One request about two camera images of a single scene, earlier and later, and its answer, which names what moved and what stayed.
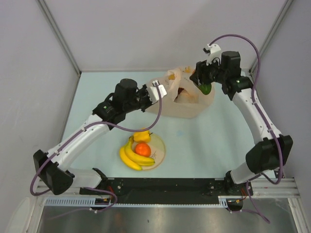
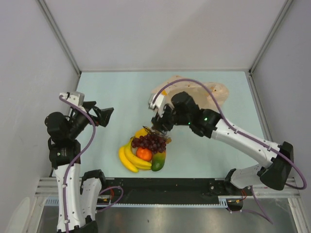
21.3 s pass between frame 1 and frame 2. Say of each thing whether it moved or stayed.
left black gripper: moved
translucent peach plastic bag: moved
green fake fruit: moved
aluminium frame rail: stayed
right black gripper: moved
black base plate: stayed
